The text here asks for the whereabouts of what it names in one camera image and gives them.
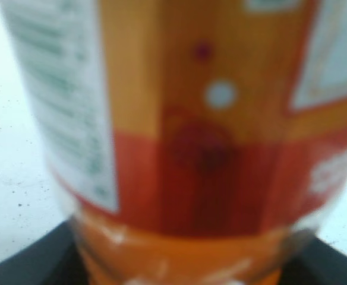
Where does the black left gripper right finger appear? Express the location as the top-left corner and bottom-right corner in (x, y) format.
(278, 230), (347, 285)

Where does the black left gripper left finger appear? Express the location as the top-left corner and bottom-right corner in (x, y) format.
(0, 222), (89, 285)

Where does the orange soda plastic bottle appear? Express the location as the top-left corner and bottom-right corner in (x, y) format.
(2, 1), (347, 284)

